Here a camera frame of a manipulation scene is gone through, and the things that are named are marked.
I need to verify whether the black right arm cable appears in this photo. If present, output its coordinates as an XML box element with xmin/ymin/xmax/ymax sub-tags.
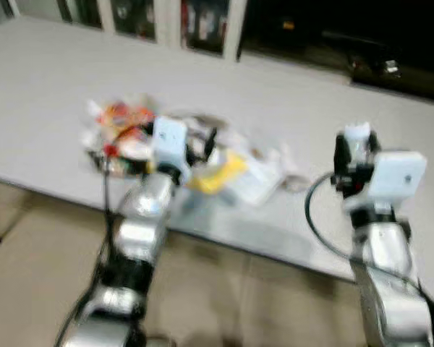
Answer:
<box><xmin>304</xmin><ymin>171</ymin><xmax>424</xmax><ymax>294</ymax></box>

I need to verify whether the white trash piece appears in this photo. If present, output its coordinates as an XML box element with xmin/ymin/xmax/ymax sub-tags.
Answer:
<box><xmin>345</xmin><ymin>123</ymin><xmax>370</xmax><ymax>166</ymax></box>

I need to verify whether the orange snack wrapper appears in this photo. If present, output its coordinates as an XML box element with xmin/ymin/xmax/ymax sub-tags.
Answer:
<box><xmin>87</xmin><ymin>98</ymin><xmax>158</xmax><ymax>176</ymax></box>

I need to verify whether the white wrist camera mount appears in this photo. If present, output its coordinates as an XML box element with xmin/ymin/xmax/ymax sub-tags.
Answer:
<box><xmin>151</xmin><ymin>116</ymin><xmax>190</xmax><ymax>181</ymax></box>
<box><xmin>344</xmin><ymin>150</ymin><xmax>428</xmax><ymax>214</ymax></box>

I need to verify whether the small silver device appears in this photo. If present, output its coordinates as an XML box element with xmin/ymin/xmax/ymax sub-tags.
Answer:
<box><xmin>380</xmin><ymin>59</ymin><xmax>403</xmax><ymax>79</ymax></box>

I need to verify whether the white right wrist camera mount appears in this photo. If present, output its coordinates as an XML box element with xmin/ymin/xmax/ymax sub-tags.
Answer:
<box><xmin>344</xmin><ymin>150</ymin><xmax>428</xmax><ymax>214</ymax></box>

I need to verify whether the black TV console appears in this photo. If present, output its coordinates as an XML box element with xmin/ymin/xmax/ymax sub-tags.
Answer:
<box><xmin>239</xmin><ymin>0</ymin><xmax>434</xmax><ymax>103</ymax></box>

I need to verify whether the white plastic packaging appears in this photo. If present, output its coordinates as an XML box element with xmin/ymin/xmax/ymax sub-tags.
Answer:
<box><xmin>228</xmin><ymin>145</ymin><xmax>286</xmax><ymax>207</ymax></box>

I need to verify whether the white crumpled tissue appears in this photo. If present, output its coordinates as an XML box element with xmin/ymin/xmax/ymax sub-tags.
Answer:
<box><xmin>85</xmin><ymin>100</ymin><xmax>106</xmax><ymax>145</ymax></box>

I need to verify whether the white glass-door cabinet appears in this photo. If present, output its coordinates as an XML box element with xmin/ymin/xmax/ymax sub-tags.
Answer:
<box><xmin>0</xmin><ymin>0</ymin><xmax>248</xmax><ymax>62</ymax></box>

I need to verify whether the white folding table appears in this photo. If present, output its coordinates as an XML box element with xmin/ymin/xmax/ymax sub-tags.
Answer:
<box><xmin>0</xmin><ymin>14</ymin><xmax>434</xmax><ymax>304</ymax></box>

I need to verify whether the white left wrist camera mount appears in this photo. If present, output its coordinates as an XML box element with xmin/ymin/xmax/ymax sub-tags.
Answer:
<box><xmin>151</xmin><ymin>116</ymin><xmax>190</xmax><ymax>181</ymax></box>

